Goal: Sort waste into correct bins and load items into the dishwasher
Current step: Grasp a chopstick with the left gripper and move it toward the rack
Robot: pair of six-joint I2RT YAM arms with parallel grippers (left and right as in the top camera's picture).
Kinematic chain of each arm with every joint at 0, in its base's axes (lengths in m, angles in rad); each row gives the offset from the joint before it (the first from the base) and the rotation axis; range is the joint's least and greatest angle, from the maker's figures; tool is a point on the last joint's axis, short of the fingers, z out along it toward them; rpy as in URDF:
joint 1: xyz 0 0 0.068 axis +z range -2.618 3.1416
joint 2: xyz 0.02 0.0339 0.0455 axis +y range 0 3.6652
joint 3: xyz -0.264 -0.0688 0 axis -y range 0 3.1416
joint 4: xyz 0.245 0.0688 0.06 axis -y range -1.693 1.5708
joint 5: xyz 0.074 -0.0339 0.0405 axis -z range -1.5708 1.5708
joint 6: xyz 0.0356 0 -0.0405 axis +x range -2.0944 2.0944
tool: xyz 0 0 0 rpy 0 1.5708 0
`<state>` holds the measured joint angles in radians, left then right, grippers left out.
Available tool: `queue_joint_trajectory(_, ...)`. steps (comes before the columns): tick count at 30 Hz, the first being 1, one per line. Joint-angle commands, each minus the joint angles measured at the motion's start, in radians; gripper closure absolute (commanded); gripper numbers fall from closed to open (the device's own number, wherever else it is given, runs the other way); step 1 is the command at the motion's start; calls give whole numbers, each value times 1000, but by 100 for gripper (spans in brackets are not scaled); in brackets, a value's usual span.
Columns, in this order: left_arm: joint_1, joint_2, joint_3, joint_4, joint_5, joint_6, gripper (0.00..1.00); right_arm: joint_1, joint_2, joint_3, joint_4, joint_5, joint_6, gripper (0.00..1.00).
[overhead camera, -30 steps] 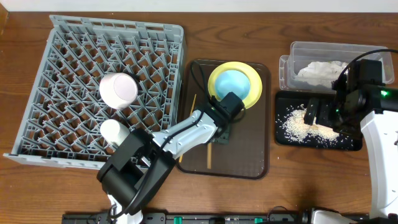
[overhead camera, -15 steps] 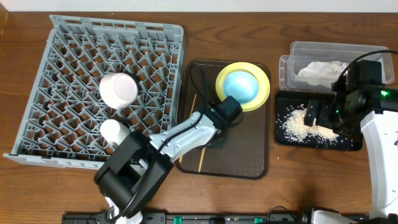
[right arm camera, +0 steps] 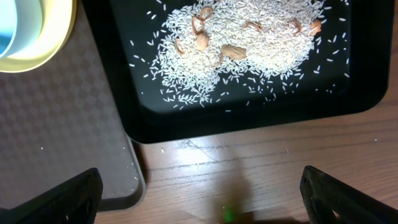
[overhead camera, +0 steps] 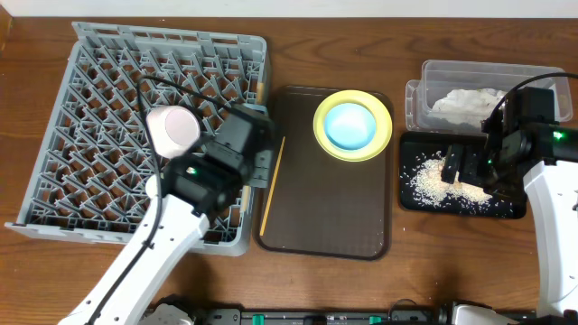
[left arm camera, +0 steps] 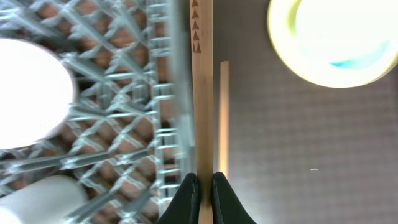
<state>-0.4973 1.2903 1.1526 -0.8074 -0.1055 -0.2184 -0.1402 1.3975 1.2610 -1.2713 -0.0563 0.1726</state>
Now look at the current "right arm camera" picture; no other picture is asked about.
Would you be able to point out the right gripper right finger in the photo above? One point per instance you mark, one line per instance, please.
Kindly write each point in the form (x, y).
(329, 200)

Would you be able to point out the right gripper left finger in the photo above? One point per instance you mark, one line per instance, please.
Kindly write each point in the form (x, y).
(74, 201)

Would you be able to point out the yellow plate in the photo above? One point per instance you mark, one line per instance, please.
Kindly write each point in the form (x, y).
(57, 25)

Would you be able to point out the light blue bowl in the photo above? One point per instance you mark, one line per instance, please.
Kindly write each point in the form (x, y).
(21, 24)

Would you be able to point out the rice grains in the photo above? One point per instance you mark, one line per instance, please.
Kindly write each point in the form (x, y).
(283, 60)

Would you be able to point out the black waste tray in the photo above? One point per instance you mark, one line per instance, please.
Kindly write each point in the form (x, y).
(349, 75)

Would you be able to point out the dark brown serving tray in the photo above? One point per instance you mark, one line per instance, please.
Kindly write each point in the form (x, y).
(61, 119)

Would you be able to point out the whole brown nut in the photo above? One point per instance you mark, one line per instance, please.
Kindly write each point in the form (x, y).
(233, 52)

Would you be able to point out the right edge tan nut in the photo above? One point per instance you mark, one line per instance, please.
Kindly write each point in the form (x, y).
(316, 27)

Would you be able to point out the round tan nut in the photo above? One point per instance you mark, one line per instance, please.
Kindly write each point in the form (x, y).
(202, 42)

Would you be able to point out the nut shell half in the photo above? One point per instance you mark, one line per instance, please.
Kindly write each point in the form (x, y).
(197, 25)

